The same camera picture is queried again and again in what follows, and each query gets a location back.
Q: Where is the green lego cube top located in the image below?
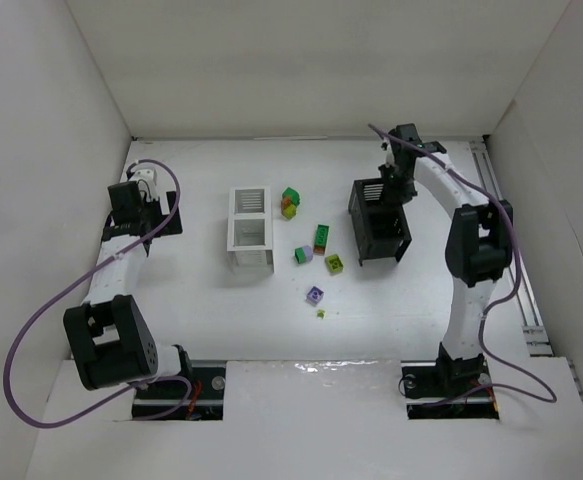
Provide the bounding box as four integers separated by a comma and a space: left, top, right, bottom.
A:
281, 187, 301, 206

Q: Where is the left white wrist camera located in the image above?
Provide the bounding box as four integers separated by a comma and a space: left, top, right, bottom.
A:
130, 167, 159, 202

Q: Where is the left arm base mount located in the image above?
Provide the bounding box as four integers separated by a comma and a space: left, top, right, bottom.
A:
131, 361, 227, 422

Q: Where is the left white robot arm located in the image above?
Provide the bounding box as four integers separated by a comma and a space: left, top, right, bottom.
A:
63, 176, 193, 390

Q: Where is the purple lego square brick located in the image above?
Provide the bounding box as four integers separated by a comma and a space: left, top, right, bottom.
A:
306, 286, 324, 306

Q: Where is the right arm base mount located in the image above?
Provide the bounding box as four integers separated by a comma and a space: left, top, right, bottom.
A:
398, 362, 500, 420

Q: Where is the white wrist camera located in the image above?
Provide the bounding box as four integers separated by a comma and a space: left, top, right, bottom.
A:
130, 167, 159, 202
380, 141, 395, 169

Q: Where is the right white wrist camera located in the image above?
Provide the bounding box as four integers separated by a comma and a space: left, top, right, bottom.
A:
380, 141, 395, 169

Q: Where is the black two-cell container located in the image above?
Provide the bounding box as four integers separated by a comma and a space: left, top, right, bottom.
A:
348, 178, 412, 266

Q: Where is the lime lego square brick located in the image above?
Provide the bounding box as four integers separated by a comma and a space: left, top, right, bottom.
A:
325, 254, 344, 275

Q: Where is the aluminium rail right side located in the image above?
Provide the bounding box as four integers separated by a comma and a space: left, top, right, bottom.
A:
469, 138, 554, 357

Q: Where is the yellow-green lego brick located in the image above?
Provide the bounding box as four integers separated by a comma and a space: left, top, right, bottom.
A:
282, 204, 297, 220

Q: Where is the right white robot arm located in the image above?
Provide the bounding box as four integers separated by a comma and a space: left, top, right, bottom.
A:
379, 124, 513, 400

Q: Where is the long green lego brick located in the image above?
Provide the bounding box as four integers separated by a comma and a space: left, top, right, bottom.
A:
314, 224, 329, 248

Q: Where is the white two-cell container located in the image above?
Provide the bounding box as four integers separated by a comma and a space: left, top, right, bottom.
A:
226, 186, 274, 273

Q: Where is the white foam front board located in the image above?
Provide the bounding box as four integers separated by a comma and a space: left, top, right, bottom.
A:
27, 358, 583, 479

